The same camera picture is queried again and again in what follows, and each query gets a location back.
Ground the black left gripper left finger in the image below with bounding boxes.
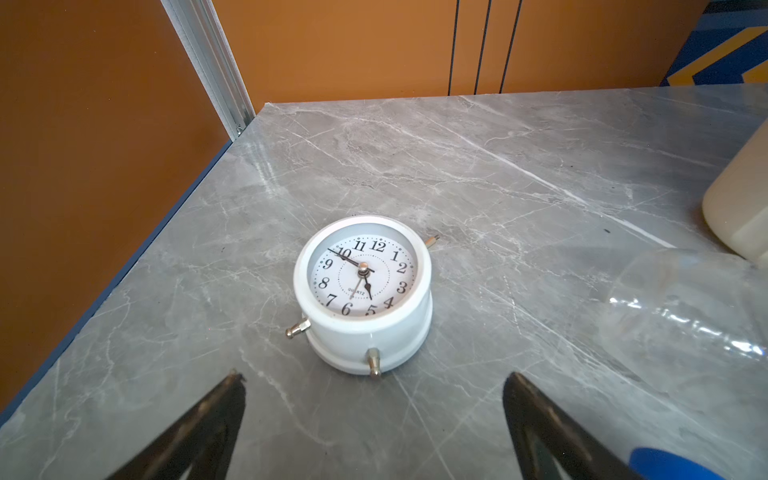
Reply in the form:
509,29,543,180
110,371,246,479

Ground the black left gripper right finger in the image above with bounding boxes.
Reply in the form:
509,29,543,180
503,372,641,479

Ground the clear blue-cap water bottle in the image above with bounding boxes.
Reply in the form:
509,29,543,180
598,249,767,479

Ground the white plastic waste bin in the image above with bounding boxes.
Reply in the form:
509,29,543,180
702,124,768,269

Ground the white alarm clock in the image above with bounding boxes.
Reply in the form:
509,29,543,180
285,215,439,378

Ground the aluminium frame post left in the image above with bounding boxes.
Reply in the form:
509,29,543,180
161,0,256,141

